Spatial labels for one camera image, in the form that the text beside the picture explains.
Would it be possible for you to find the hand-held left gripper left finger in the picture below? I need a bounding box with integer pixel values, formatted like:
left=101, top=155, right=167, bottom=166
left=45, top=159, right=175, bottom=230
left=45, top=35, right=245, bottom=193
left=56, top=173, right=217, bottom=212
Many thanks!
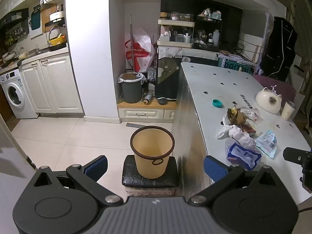
left=29, top=155, right=123, bottom=206

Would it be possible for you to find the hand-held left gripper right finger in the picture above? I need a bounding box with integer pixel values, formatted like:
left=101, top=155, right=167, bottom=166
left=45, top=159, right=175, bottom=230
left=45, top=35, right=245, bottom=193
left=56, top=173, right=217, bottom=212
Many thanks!
left=188, top=155, right=283, bottom=205

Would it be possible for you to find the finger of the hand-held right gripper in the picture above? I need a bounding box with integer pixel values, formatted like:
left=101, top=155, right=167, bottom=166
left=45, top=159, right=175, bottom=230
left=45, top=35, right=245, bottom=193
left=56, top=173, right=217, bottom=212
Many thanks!
left=283, top=147, right=305, bottom=162

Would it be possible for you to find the light blue packet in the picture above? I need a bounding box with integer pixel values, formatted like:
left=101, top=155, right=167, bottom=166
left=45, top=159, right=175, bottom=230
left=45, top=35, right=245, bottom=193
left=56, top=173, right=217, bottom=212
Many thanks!
left=255, top=130, right=278, bottom=158

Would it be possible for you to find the blue and white packet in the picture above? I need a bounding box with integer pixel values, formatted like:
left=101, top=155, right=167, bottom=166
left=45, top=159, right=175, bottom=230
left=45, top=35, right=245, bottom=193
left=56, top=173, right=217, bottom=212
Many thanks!
left=225, top=139, right=262, bottom=171

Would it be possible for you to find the brown snack wrapper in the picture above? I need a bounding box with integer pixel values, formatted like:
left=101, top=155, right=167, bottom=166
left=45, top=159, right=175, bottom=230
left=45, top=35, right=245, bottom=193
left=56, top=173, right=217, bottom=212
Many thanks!
left=238, top=124, right=256, bottom=137

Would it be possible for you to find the beige plastic waste bin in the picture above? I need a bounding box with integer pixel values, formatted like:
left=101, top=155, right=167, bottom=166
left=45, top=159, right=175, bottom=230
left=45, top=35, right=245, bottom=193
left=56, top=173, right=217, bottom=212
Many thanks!
left=130, top=126, right=175, bottom=179

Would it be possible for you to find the clear plastic bag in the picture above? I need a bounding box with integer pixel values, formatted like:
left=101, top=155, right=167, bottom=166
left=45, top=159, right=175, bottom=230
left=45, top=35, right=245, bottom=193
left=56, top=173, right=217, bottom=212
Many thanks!
left=240, top=107, right=264, bottom=123

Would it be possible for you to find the brown gold wrapper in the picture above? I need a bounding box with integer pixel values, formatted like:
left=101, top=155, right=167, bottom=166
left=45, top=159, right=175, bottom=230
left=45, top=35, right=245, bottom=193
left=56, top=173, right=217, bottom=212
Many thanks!
left=227, top=106, right=248, bottom=125

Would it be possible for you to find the black woven stool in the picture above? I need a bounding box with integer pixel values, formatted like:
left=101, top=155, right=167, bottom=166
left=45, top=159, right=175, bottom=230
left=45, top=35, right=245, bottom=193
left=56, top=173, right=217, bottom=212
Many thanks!
left=121, top=155, right=179, bottom=198

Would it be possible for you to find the cream cup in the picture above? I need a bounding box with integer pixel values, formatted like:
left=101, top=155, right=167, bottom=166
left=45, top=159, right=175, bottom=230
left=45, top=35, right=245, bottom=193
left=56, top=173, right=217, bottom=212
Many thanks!
left=281, top=100, right=296, bottom=121

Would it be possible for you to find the white cat-shaped ceramic pot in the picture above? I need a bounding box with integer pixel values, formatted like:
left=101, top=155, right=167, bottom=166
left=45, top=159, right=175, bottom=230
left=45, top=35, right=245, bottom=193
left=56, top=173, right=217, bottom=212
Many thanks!
left=255, top=85, right=283, bottom=114

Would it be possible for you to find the low wooden drawer cabinet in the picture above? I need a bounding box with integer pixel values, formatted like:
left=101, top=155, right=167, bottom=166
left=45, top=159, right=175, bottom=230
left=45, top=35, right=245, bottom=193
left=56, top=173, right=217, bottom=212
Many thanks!
left=117, top=100, right=176, bottom=123

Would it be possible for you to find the grey bin with white liner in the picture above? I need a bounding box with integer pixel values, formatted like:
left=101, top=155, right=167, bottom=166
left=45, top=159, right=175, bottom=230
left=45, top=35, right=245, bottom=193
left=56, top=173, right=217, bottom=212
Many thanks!
left=118, top=73, right=147, bottom=103

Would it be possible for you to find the white kitchen base cabinet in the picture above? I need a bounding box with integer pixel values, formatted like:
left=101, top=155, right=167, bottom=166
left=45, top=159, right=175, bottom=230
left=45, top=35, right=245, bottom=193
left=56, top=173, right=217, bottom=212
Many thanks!
left=18, top=52, right=84, bottom=114

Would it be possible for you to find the black jacket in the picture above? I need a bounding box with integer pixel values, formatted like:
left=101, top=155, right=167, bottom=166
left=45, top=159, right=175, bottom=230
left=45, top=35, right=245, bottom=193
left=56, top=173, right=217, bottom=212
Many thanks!
left=262, top=17, right=298, bottom=82

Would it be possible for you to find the bear printed cloth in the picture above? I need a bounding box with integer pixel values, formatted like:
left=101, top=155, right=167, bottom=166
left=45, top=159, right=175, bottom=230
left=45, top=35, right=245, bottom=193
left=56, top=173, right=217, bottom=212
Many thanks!
left=155, top=46, right=182, bottom=100

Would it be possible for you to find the white washing machine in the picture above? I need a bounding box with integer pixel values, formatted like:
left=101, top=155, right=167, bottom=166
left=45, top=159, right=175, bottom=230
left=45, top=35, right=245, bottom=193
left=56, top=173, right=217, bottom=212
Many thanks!
left=0, top=68, right=39, bottom=119

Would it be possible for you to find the red and white plastic bag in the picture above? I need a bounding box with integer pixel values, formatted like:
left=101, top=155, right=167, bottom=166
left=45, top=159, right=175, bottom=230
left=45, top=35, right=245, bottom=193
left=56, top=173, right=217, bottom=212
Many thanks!
left=125, top=27, right=156, bottom=72

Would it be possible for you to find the white panel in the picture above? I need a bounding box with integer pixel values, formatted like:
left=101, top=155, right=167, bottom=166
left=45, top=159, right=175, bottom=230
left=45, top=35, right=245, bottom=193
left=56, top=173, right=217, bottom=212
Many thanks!
left=239, top=32, right=265, bottom=61

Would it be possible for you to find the white perforated metal rack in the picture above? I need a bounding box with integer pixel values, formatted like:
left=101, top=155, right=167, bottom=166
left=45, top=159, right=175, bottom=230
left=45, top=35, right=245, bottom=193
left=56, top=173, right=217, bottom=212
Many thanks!
left=218, top=12, right=275, bottom=76

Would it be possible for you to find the cream two-tier rack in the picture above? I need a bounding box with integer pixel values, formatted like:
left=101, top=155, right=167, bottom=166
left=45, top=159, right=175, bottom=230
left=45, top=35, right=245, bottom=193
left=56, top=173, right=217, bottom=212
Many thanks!
left=157, top=19, right=195, bottom=49

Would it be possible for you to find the yellow basket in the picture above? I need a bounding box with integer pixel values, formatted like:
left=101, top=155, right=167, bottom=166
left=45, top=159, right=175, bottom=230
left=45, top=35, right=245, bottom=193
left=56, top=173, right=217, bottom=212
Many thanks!
left=48, top=36, right=67, bottom=46

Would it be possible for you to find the black dish rack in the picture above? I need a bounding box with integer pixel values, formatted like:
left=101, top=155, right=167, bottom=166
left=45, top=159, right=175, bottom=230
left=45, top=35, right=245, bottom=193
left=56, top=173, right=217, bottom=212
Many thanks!
left=44, top=19, right=67, bottom=51

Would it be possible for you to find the black shelf rack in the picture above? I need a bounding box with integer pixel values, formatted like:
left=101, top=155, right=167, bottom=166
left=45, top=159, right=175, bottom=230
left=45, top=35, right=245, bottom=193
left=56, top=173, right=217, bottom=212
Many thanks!
left=194, top=17, right=223, bottom=49

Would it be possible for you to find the black spice rack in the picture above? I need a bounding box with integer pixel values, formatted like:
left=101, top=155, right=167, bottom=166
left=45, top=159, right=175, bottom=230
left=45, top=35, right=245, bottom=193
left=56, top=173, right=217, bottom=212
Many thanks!
left=4, top=24, right=30, bottom=47

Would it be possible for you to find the white kitchen appliance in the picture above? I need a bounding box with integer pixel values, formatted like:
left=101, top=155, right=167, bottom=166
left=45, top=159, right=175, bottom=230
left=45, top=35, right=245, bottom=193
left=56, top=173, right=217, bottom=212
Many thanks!
left=49, top=10, right=66, bottom=21

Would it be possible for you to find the wooden cutting board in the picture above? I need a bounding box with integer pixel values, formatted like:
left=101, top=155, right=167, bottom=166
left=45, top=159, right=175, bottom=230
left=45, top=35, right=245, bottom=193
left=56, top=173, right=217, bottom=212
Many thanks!
left=41, top=4, right=58, bottom=27

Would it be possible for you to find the black range hood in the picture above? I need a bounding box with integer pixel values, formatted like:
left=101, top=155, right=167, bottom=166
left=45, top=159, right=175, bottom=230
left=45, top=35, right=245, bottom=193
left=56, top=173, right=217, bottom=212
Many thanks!
left=0, top=8, right=30, bottom=26

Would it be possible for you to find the mop handle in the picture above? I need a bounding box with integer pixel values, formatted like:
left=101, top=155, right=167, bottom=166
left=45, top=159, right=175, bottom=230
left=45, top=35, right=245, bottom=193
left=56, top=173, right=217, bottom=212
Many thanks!
left=129, top=15, right=136, bottom=74

